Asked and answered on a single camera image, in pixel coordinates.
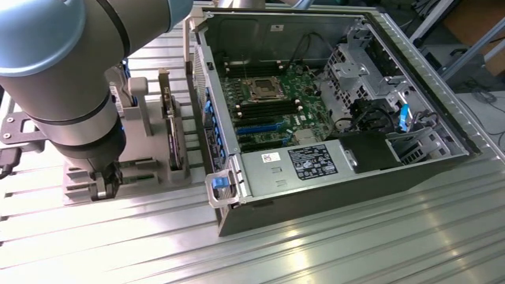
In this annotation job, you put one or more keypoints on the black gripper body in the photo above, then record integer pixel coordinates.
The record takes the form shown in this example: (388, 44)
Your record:
(95, 154)

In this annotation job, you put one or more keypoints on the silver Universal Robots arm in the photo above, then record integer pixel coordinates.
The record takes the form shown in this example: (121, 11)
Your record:
(51, 59)

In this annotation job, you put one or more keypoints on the green RAM stick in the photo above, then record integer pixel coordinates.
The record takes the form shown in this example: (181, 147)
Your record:
(137, 163)

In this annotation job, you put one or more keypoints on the black RAM slot bank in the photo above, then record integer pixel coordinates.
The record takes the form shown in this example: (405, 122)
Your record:
(269, 109)
(252, 68)

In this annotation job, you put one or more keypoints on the grey parts rack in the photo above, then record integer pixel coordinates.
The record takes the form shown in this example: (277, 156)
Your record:
(149, 142)

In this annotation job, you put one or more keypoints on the graphics card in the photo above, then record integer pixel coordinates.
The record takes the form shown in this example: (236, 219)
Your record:
(173, 130)

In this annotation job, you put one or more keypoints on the blue case latch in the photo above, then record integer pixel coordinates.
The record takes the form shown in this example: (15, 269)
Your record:
(220, 182)

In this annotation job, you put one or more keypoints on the blue expansion slot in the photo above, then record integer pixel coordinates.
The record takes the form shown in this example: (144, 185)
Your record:
(256, 128)

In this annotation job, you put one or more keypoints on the grey power supply unit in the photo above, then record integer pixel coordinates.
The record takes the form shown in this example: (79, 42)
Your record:
(292, 168)

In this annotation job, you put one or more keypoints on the CPU socket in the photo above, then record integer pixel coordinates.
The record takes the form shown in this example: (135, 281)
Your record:
(265, 89)

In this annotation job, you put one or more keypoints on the green motherboard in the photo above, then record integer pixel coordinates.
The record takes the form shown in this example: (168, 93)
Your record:
(292, 115)

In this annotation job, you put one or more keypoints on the silver chipset heat sink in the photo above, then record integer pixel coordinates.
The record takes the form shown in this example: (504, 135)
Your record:
(305, 138)

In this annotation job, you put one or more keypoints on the open black PC case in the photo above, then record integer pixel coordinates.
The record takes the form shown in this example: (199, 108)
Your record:
(316, 207)

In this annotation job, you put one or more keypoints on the black plastic shroud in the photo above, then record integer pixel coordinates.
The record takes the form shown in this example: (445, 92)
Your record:
(368, 154)

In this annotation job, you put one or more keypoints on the silver disk bay cage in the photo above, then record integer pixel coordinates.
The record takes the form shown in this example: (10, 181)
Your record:
(355, 77)

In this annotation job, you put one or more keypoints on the black box under desk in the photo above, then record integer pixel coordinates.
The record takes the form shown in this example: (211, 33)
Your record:
(449, 65)

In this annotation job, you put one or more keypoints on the brown wooden desk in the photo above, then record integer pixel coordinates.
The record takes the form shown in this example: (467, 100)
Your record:
(477, 17)

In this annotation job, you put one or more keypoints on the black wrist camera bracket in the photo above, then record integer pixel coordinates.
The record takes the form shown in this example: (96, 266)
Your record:
(16, 133)

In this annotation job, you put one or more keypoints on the aluminium frame post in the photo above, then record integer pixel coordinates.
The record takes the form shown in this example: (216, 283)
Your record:
(469, 47)

